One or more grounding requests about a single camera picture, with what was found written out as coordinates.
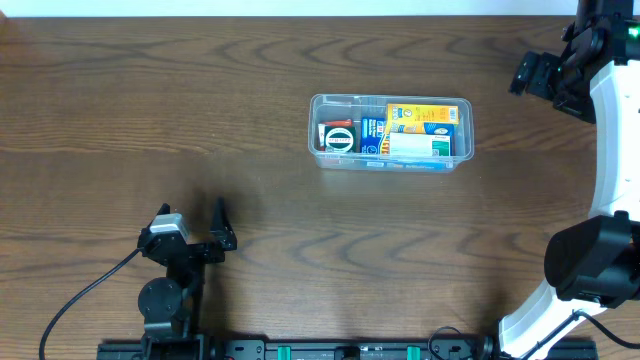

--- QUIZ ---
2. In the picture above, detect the yellow cough syrup box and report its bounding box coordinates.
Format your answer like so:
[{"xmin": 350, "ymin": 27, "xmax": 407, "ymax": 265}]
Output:
[{"xmin": 387, "ymin": 103, "xmax": 459, "ymax": 125}]

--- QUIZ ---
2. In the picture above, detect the clear plastic container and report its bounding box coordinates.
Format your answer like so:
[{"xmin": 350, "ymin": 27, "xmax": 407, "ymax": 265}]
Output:
[{"xmin": 308, "ymin": 94, "xmax": 475, "ymax": 173}]

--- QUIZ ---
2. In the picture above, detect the dark green square box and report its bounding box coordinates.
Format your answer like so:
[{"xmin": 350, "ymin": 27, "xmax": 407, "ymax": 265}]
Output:
[{"xmin": 324, "ymin": 126, "xmax": 356, "ymax": 153}]

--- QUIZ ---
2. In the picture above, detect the black mounting rail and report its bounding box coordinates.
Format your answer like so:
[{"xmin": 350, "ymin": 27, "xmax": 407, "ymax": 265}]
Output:
[{"xmin": 96, "ymin": 337, "xmax": 600, "ymax": 360}]

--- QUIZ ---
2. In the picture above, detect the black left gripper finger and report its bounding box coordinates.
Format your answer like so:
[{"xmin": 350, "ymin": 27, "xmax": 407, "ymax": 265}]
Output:
[
  {"xmin": 147, "ymin": 203, "xmax": 170, "ymax": 229},
  {"xmin": 209, "ymin": 197, "xmax": 237, "ymax": 251}
]

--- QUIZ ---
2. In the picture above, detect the red Panadol box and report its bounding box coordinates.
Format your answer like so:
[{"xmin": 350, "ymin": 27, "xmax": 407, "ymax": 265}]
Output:
[{"xmin": 318, "ymin": 119, "xmax": 353, "ymax": 150}]

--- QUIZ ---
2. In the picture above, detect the blue Kool Fever box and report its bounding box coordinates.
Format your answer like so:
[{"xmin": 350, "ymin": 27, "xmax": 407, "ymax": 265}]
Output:
[{"xmin": 360, "ymin": 118, "xmax": 469, "ymax": 172}]

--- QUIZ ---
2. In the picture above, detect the white and green box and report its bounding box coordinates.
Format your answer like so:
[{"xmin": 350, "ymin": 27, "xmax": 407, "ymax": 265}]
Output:
[{"xmin": 389, "ymin": 133, "xmax": 452, "ymax": 157}]

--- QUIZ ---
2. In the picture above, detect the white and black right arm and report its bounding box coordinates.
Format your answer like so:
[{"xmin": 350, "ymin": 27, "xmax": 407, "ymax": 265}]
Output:
[{"xmin": 478, "ymin": 0, "xmax": 639, "ymax": 359}]

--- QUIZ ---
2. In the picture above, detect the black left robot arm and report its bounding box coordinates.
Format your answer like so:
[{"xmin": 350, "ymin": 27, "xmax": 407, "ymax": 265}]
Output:
[{"xmin": 137, "ymin": 198, "xmax": 237, "ymax": 360}]

